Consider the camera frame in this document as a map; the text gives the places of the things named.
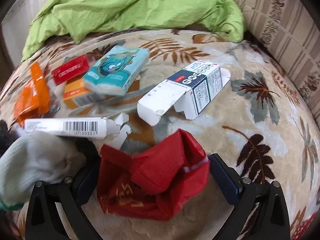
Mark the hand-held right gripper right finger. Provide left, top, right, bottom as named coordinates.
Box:
left=209, top=153, right=290, bottom=240

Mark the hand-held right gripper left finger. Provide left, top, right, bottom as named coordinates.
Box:
left=25, top=160, right=101, bottom=240

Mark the white sock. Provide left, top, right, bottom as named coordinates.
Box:
left=0, top=130, right=87, bottom=210

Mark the long white barcode box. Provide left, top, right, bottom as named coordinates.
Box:
left=24, top=112, right=132, bottom=150

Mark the red plastic bag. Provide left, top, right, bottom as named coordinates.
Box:
left=97, top=129, right=210, bottom=222

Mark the orange cardboard box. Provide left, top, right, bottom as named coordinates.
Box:
left=62, top=76, right=140, bottom=110

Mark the white and blue medicine box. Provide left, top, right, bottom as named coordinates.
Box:
left=137, top=60, right=231, bottom=127

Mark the orange foil wrapper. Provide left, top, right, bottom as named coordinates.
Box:
left=13, top=62, right=50, bottom=125

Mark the red cigarette pack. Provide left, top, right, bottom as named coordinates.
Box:
left=51, top=55, right=90, bottom=85

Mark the teal tissue packet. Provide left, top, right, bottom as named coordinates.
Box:
left=83, top=45, right=150, bottom=96

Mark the leaf print blanket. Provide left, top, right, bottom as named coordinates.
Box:
left=0, top=29, right=320, bottom=240

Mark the striped beige pillow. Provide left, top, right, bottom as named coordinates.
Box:
left=235, top=0, right=320, bottom=120

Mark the green quilt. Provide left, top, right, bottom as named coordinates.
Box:
left=21, top=0, right=245, bottom=63

